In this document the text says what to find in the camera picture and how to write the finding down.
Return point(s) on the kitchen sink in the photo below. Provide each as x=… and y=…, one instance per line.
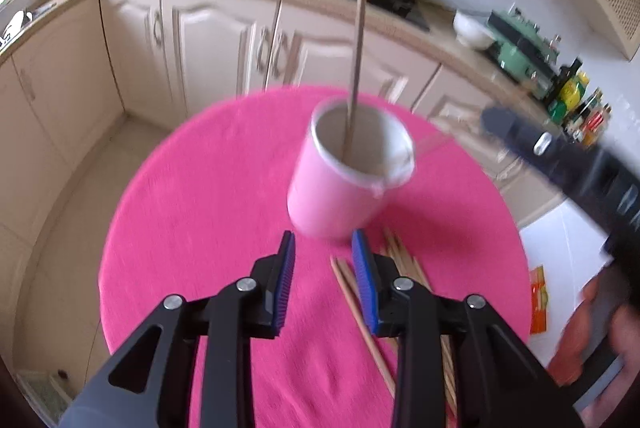
x=21, y=20

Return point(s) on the green electric grill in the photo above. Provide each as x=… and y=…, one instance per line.
x=522, y=52

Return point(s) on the green yellow bottle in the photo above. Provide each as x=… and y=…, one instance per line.
x=569, y=97

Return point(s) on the dark olive oil bottle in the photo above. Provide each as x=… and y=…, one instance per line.
x=566, y=73

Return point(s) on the person's right hand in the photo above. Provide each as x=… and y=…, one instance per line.
x=566, y=365

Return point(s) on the white bowl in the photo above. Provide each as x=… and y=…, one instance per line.
x=472, y=34

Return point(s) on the pink cup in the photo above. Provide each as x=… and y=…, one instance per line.
x=329, y=198

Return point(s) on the orange package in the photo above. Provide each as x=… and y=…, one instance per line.
x=539, y=295

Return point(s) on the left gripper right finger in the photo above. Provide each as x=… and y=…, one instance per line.
x=499, y=383

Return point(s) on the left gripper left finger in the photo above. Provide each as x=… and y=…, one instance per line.
x=148, y=381

